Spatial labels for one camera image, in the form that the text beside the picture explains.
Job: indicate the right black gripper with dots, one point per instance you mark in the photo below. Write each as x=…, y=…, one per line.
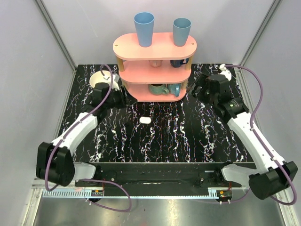
x=201, y=80

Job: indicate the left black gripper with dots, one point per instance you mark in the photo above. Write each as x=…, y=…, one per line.
x=122, y=97

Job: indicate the white earbuds charging case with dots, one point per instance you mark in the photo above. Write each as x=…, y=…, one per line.
x=145, y=120

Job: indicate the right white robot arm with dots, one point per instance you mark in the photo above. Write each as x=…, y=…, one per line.
x=272, y=174

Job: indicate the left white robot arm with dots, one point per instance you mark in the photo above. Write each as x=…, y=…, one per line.
x=54, y=160

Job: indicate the light blue mug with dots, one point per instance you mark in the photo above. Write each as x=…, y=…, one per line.
x=174, y=89

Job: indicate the teal green mug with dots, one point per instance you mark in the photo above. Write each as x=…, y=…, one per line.
x=158, y=89

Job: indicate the navy blue mug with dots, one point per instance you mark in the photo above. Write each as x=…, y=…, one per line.
x=178, y=63

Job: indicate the white green bowl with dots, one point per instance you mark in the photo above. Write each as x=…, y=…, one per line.
x=97, y=77

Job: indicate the pink three-tier shelf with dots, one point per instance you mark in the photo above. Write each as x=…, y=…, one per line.
x=135, y=70

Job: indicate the pink mug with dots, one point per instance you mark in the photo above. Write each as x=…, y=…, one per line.
x=155, y=63

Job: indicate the black marble mat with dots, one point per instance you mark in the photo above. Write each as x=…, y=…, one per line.
x=183, y=131

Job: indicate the blue cup right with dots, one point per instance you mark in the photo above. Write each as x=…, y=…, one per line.
x=181, y=30

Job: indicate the tall blue cup left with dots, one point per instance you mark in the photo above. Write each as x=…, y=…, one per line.
x=144, y=24

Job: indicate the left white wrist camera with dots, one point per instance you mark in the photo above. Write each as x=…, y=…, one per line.
x=107, y=77

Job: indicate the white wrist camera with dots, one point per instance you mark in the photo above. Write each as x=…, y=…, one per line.
x=226, y=72
x=107, y=77

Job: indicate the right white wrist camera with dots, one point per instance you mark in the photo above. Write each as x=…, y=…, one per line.
x=226, y=72

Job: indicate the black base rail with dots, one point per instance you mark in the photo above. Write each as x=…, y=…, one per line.
x=163, y=179

